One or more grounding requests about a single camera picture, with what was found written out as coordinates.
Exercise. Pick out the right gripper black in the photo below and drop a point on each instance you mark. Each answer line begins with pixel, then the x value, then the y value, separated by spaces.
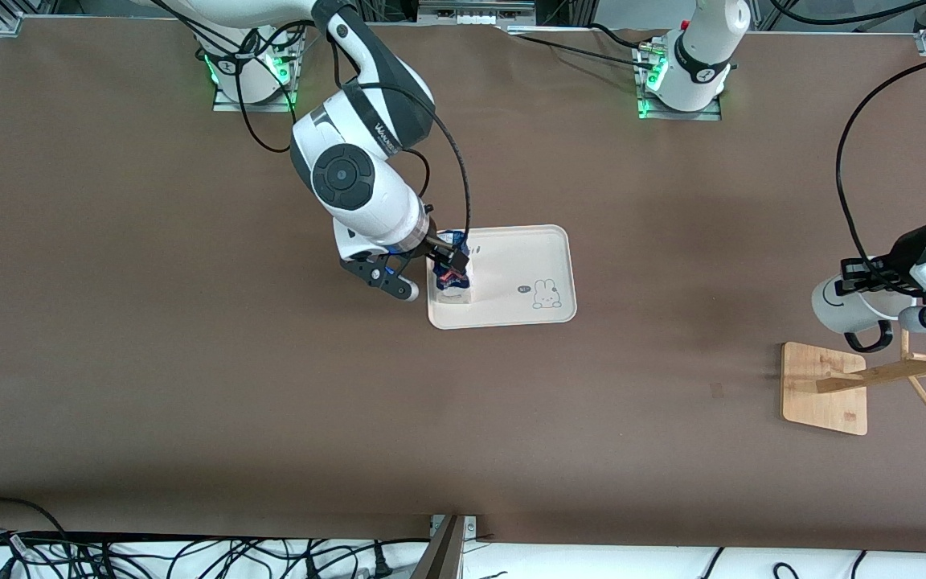
pixel 436 247

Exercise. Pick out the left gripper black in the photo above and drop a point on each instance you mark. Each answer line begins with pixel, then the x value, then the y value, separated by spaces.
pixel 902 252

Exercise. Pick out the blue white milk carton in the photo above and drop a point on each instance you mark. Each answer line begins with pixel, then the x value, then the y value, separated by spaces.
pixel 448 281

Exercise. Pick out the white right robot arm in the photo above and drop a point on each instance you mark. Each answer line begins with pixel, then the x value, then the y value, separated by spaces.
pixel 350 173

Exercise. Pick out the cream rabbit print tray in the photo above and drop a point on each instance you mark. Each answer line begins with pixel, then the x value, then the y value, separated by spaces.
pixel 511 273

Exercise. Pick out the wooden mug tree rack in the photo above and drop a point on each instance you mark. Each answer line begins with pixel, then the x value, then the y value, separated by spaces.
pixel 825 402

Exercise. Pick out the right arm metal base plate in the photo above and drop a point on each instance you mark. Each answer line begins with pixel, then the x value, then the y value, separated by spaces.
pixel 270 106

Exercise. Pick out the metal frame with sockets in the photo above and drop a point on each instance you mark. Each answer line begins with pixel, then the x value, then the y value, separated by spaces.
pixel 475 14

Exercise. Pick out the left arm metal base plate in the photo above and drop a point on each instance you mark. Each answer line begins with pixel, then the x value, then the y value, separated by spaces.
pixel 680 115

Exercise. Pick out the small metal bracket plate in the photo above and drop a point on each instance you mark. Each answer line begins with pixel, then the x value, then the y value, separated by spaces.
pixel 471 527

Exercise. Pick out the dark metal post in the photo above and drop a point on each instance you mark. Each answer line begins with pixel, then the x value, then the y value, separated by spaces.
pixel 443 559

